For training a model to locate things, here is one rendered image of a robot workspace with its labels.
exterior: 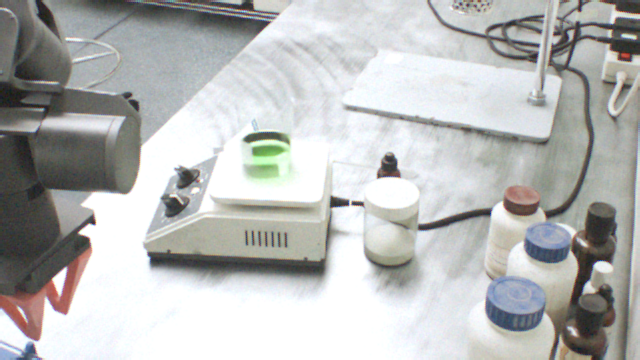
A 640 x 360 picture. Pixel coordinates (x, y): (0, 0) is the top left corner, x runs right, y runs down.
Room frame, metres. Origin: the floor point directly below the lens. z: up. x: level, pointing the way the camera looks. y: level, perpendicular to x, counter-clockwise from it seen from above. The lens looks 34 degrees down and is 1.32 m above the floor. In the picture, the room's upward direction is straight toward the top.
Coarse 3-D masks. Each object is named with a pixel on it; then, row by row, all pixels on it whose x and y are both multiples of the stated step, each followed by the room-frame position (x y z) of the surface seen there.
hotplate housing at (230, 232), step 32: (192, 224) 0.68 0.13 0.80; (224, 224) 0.67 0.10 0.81; (256, 224) 0.67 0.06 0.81; (288, 224) 0.67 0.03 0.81; (320, 224) 0.67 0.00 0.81; (160, 256) 0.68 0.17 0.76; (192, 256) 0.68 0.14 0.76; (224, 256) 0.67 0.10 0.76; (256, 256) 0.67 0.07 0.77; (288, 256) 0.67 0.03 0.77; (320, 256) 0.67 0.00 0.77
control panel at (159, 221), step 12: (216, 156) 0.79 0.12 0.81; (192, 168) 0.79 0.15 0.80; (204, 168) 0.78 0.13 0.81; (204, 180) 0.75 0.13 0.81; (168, 192) 0.76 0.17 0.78; (180, 192) 0.75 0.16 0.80; (204, 192) 0.72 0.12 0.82; (192, 204) 0.70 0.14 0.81; (156, 216) 0.72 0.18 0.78; (180, 216) 0.69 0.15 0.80; (156, 228) 0.69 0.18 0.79
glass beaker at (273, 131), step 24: (240, 96) 0.75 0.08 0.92; (264, 96) 0.76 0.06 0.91; (288, 96) 0.75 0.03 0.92; (240, 120) 0.71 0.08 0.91; (264, 120) 0.70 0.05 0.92; (288, 120) 0.72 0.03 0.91; (240, 144) 0.72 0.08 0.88; (264, 144) 0.70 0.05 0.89; (288, 144) 0.71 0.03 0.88; (240, 168) 0.72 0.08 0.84; (264, 168) 0.70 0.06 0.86; (288, 168) 0.71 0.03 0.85
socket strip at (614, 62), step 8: (616, 16) 1.28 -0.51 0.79; (624, 16) 1.28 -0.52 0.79; (632, 16) 1.28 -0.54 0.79; (608, 48) 1.15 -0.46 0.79; (608, 56) 1.12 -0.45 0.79; (616, 56) 1.12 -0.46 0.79; (624, 56) 1.11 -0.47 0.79; (632, 56) 1.12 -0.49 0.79; (608, 64) 1.11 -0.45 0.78; (616, 64) 1.11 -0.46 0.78; (624, 64) 1.10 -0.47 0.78; (632, 64) 1.10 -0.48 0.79; (608, 72) 1.11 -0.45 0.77; (616, 72) 1.11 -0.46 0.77; (632, 72) 1.10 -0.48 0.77; (608, 80) 1.11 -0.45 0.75; (616, 80) 1.10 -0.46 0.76; (632, 80) 1.10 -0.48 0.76
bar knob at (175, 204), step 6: (162, 198) 0.72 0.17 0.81; (168, 198) 0.71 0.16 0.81; (174, 198) 0.70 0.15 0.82; (180, 198) 0.71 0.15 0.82; (186, 198) 0.72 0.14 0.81; (168, 204) 0.71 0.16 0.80; (174, 204) 0.71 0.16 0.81; (180, 204) 0.70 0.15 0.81; (186, 204) 0.71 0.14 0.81; (168, 210) 0.71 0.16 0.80; (174, 210) 0.70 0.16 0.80; (180, 210) 0.70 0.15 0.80; (168, 216) 0.70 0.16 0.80
